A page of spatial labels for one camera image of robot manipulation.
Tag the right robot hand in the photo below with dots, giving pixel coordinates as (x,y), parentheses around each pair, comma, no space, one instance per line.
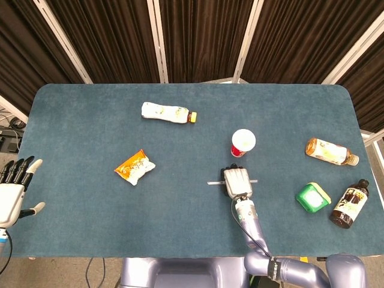
(238,183)

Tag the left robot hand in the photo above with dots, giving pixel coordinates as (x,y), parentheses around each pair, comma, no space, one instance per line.
(10,198)

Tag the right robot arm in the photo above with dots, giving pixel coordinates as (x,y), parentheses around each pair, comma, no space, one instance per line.
(249,216)

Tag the red paper cup white lid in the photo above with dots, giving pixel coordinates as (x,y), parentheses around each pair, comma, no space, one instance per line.
(243,139)

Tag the black floor device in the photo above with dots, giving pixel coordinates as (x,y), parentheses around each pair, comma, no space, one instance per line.
(9,141)

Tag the green wipes box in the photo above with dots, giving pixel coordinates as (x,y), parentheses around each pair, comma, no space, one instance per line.
(312,198)

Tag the amber tea bottle beige cap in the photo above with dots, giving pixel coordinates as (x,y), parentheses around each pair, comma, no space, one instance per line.
(328,151)

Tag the white label bottle yellow cap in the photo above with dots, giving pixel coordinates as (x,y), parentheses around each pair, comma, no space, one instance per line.
(165,113)

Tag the black box green rim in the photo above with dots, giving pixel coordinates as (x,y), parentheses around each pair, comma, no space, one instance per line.
(258,283)

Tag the orange white snack packet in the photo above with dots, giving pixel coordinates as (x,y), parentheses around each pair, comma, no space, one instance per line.
(135,168)

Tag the grey robot torso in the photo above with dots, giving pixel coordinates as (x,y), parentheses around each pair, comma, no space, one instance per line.
(180,273)

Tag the blue table cloth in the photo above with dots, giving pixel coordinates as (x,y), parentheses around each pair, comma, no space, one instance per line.
(120,216)

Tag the dark bottle black cap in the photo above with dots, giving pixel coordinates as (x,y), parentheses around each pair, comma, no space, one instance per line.
(349,205)

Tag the brown curtain partition panel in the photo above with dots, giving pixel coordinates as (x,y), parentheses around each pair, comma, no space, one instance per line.
(111,39)
(369,90)
(21,54)
(300,39)
(204,36)

